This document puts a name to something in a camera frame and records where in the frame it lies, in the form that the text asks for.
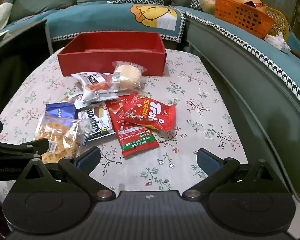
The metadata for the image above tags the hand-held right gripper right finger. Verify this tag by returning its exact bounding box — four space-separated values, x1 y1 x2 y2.
181 148 283 202

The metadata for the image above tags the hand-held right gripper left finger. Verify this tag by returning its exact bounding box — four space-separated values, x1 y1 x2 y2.
20 146 115 202

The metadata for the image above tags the white wafer packet black print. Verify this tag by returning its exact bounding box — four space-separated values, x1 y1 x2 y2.
77 105 115 142

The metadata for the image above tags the clear yellow crisps packet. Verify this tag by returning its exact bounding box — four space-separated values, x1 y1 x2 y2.
34 112 92 165

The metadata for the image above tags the red spicy strip packet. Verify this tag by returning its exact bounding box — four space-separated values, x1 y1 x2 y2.
106 95 160 157

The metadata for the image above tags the blue wafer packet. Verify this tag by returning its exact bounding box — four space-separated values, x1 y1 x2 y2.
45 102 78 122

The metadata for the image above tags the white sausage snack packet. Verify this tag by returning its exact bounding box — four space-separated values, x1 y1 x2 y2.
71 72 119 103
69 94 95 109

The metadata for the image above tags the gold snack packet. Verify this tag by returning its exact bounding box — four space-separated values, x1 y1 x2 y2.
61 95 77 105

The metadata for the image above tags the red candy packet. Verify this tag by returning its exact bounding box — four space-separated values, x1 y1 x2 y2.
120 93 177 132

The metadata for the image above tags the clear round cake packet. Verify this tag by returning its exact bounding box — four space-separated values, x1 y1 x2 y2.
111 61 148 92

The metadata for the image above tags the red cardboard box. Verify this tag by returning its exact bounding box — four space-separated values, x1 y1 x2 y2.
57 32 167 77

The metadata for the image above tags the green sofa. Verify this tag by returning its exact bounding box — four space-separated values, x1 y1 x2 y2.
0 0 300 204

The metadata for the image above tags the dark side table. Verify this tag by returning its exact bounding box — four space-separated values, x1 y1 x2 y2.
0 19 54 120

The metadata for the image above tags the plain teal sofa cover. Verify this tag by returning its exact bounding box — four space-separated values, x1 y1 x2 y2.
4 10 49 34

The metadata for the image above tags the pale cloth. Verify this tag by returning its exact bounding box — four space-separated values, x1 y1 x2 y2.
0 2 13 28

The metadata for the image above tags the teal lion print sofa cover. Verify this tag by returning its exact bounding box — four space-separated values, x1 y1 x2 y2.
184 6 300 110
44 2 187 43

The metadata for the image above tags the white crumpled tissue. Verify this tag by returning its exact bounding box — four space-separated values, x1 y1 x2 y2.
264 32 291 54

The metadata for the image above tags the orange plastic basket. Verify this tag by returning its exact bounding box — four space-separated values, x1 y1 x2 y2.
213 0 276 39

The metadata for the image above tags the yellow plastic basket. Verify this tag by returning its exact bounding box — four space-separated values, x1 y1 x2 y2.
265 6 290 37

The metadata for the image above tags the yellow pomelo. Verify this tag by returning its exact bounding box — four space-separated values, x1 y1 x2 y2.
234 0 268 13

